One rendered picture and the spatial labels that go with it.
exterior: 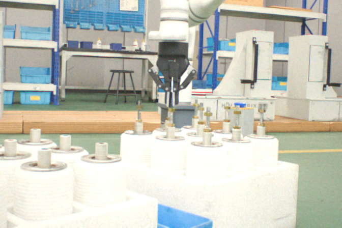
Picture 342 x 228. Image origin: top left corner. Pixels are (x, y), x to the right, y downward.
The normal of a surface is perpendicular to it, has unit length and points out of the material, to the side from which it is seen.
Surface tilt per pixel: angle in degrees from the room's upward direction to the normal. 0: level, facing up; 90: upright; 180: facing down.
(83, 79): 90
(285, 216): 90
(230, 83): 90
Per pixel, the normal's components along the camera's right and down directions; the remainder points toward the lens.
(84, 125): 0.33, 0.06
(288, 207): 0.73, 0.06
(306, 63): -0.95, -0.02
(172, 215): -0.67, -0.02
